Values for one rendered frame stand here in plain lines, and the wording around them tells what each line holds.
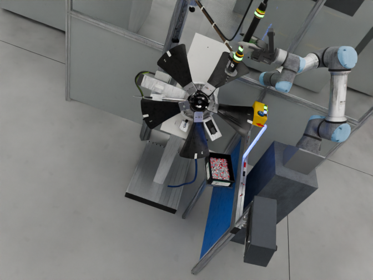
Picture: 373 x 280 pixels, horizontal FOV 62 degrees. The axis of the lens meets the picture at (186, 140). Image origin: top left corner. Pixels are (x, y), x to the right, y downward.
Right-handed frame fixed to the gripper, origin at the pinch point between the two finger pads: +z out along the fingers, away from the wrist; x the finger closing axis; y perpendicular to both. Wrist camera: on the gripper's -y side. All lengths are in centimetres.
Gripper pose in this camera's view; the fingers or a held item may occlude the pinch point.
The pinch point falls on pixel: (241, 37)
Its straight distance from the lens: 166.6
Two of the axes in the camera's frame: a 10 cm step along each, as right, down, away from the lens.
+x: 2.1, -7.0, 6.8
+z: -9.4, -3.4, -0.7
